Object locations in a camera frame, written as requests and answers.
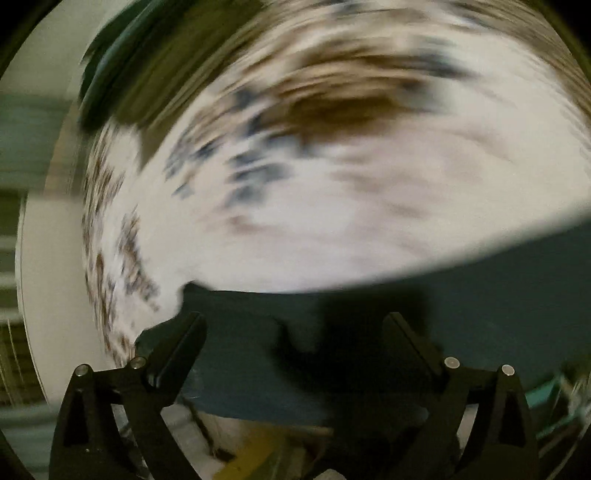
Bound white floral bed blanket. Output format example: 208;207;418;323
82;1;590;364

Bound dark green bundled duvet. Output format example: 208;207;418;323
79;0;269;138

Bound dark blue denim jeans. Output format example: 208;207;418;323
182;222;590;426

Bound grey window curtain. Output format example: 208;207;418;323
1;93;70;192

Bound teal metal frame stool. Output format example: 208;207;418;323
526;373;590;440

